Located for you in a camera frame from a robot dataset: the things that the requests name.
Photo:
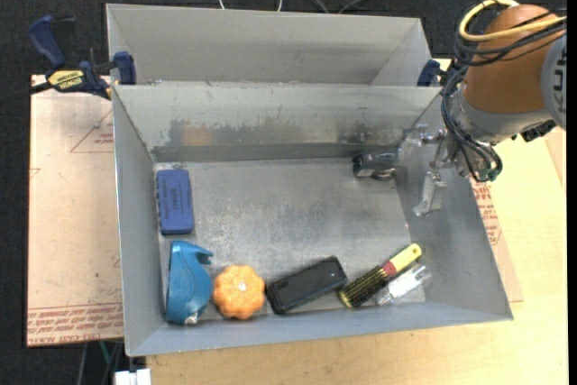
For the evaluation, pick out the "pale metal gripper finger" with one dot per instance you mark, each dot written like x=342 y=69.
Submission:
x=429 y=196
x=376 y=164

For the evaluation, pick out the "clear plastic tube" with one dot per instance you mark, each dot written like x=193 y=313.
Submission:
x=403 y=286

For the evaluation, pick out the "grey metal bin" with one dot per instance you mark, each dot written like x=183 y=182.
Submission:
x=293 y=212

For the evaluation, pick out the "black rectangular case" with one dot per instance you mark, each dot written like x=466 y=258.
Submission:
x=306 y=284

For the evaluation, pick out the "orange toy pumpkin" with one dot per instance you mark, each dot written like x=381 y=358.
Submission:
x=239 y=292

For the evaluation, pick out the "blue whiteboard eraser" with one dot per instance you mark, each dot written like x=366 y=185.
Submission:
x=175 y=203

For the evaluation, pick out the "blue plastic tape dispenser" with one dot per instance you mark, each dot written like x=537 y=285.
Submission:
x=187 y=288

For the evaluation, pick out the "brown cardboard board red print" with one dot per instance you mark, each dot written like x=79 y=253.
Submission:
x=72 y=194

